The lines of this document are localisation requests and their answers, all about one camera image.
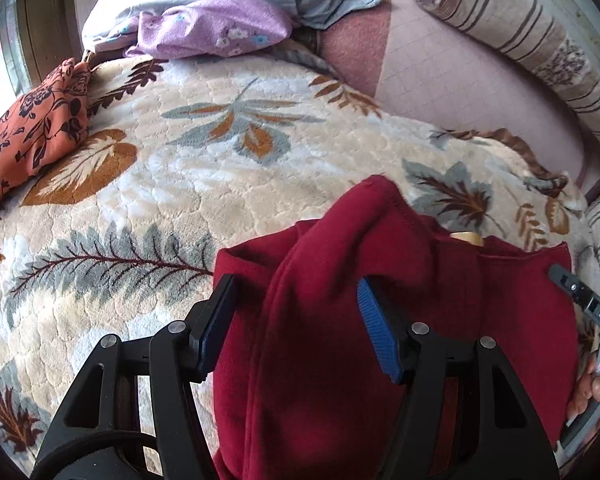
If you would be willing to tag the pink quilted mattress pad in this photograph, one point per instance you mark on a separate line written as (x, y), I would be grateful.
(455, 85)

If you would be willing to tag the purple floral cloth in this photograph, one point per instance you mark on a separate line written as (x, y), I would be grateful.
(205, 25)

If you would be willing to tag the person's right hand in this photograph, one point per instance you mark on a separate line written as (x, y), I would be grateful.
(587, 390)

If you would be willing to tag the leaf print fleece blanket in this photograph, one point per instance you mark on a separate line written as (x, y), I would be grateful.
(180, 170)

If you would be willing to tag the orange floral cloth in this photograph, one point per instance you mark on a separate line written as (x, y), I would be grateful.
(25, 130)

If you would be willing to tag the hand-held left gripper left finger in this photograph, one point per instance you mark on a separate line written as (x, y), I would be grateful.
(215, 325)

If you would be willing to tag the dark red sweater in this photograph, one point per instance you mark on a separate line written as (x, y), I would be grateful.
(305, 360)

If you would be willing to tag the striped floral rolled quilt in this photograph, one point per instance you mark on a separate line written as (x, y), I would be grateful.
(505, 15)

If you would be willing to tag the wooden window frame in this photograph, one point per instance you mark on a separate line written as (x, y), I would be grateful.
(45, 10)

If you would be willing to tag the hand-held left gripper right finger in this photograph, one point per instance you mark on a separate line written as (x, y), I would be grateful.
(380, 330)

